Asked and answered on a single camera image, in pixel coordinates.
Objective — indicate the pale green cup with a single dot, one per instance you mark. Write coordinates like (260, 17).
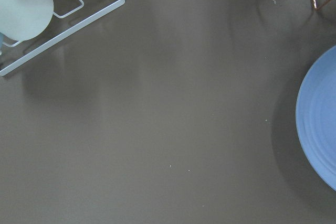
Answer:
(25, 19)

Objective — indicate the blue round plate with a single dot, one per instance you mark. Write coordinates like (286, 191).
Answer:
(315, 116)

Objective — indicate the white wire dish rack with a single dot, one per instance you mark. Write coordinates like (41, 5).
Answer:
(69, 17)

